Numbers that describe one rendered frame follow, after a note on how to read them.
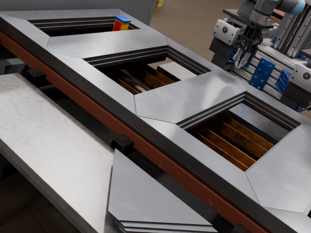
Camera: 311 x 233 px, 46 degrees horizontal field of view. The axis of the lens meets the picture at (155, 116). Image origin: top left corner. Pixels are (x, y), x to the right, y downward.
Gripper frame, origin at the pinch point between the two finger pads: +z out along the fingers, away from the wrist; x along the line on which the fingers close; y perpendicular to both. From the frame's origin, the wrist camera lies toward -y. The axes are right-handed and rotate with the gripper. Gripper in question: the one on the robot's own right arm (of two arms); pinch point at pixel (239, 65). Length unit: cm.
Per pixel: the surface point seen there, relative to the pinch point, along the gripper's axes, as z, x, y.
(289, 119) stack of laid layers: 8.4, 30.9, 3.6
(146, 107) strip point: 7, -1, 62
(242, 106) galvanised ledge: 25.4, 4.0, -22.3
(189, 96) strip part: 7.1, 0.8, 38.2
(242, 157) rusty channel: 22.6, 26.2, 26.2
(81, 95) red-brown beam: 14, -23, 69
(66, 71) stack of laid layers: 10, -32, 69
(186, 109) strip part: 7.1, 5.9, 48.0
